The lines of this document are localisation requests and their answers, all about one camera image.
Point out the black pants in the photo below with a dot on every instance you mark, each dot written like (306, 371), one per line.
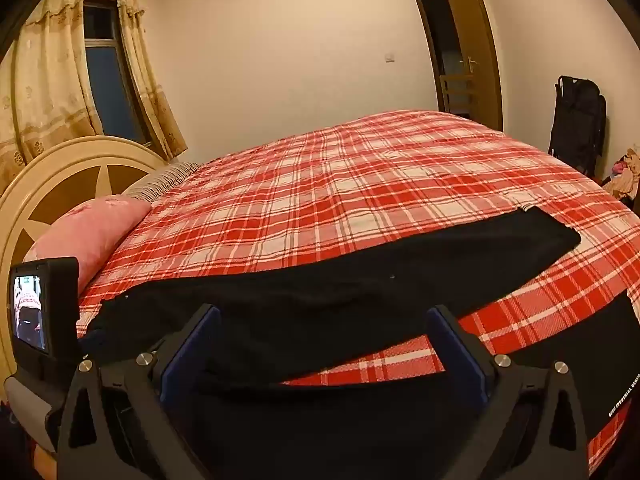
(325, 300)

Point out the grey striped pillow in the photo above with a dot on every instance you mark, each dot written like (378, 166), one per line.
(160, 180)

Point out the wooden rack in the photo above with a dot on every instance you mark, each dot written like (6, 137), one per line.
(456, 95)

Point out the cream round headboard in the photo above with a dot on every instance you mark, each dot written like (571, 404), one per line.
(60, 175)

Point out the brown wooden door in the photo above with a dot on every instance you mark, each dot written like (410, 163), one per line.
(475, 45)

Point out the pile of clothes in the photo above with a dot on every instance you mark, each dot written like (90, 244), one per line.
(625, 175)

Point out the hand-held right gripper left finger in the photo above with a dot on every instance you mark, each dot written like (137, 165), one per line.
(185, 360)

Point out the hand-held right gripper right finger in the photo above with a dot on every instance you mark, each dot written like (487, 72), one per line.
(461, 355)

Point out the black folded stroller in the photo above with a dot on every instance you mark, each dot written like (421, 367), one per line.
(577, 120)

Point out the pink pillow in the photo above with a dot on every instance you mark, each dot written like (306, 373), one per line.
(95, 230)

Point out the window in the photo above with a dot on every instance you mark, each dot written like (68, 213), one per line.
(107, 75)

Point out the red plaid blanket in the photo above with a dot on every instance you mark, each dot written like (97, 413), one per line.
(350, 190)

